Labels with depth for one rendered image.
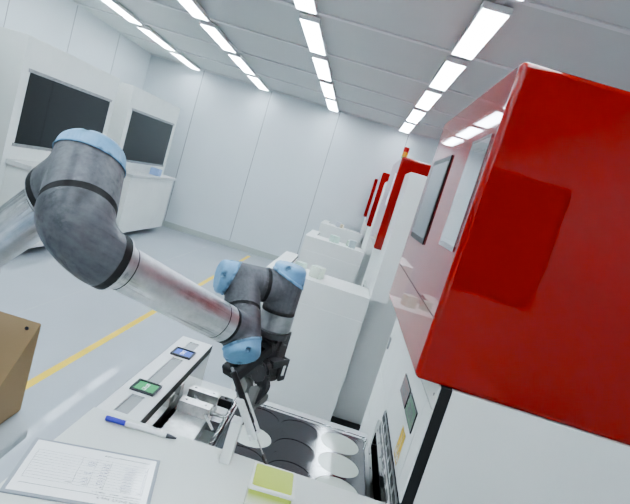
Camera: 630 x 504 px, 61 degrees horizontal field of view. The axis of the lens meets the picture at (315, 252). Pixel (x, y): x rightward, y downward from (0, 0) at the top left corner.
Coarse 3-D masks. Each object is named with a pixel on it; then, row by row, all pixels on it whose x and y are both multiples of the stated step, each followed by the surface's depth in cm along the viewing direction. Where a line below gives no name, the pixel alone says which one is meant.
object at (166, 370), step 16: (144, 368) 130; (160, 368) 133; (176, 368) 136; (128, 384) 120; (160, 384) 124; (112, 400) 111; (128, 400) 114; (144, 400) 115; (128, 416) 107; (144, 416) 109
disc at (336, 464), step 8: (320, 456) 126; (328, 456) 127; (336, 456) 129; (320, 464) 123; (328, 464) 124; (336, 464) 125; (344, 464) 126; (352, 464) 127; (336, 472) 121; (344, 472) 122; (352, 472) 124
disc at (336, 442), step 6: (324, 438) 136; (330, 438) 137; (336, 438) 138; (342, 438) 139; (348, 438) 140; (324, 444) 133; (330, 444) 134; (336, 444) 135; (342, 444) 136; (348, 444) 137; (354, 444) 138; (336, 450) 132; (342, 450) 132; (348, 450) 133; (354, 450) 134
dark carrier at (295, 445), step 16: (240, 416) 134; (256, 416) 137; (272, 416) 139; (288, 416) 142; (224, 432) 124; (272, 432) 131; (288, 432) 133; (304, 432) 136; (320, 432) 138; (336, 432) 141; (240, 448) 119; (256, 448) 121; (272, 448) 123; (288, 448) 126; (304, 448) 128; (320, 448) 130; (272, 464) 117; (288, 464) 119; (304, 464) 121; (352, 480) 120
